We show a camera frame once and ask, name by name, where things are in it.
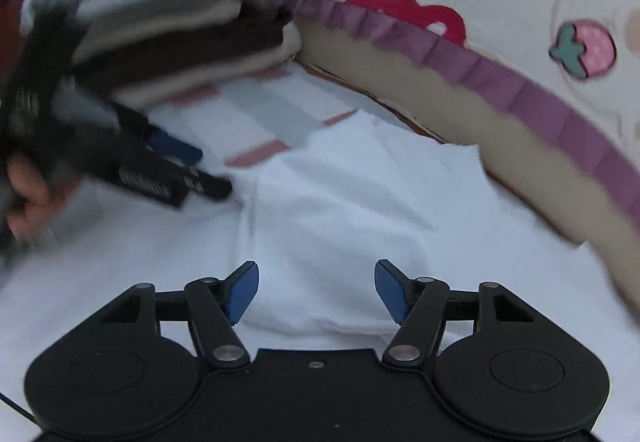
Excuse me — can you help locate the dark brown folded garment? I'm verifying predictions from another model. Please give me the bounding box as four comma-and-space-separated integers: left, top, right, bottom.
75, 14, 296, 98

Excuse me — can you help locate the cream folded garment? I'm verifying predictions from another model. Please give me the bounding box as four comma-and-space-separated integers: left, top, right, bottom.
115, 22, 303, 108

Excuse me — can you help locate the checkered floor mat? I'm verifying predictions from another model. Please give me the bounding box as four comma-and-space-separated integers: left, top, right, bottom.
145, 59, 446, 168

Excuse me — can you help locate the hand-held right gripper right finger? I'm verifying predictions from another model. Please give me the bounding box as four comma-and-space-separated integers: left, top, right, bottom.
374, 259, 538, 368

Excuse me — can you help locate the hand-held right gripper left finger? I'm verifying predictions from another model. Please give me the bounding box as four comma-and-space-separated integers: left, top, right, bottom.
92, 259, 261, 369

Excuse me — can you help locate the beige bed mattress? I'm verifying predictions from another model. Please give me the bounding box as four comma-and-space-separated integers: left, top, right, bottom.
292, 14, 640, 313

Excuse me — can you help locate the white sweatshirt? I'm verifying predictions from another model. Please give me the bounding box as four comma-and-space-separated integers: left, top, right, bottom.
0, 114, 640, 442

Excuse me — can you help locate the person's left hand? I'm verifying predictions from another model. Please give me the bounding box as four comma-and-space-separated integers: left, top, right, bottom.
5, 154, 56, 243

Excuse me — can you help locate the beige folded garment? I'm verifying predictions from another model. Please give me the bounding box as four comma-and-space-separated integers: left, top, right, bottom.
75, 2, 243, 63

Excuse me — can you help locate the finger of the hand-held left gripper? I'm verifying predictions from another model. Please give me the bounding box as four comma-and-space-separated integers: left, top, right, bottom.
106, 156, 234, 213
116, 104, 204, 164

